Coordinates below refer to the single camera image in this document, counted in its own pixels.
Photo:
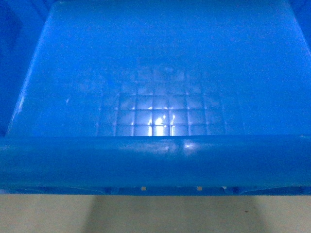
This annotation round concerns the large blue plastic crate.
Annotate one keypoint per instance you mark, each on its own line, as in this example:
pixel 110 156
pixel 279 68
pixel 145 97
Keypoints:
pixel 155 97

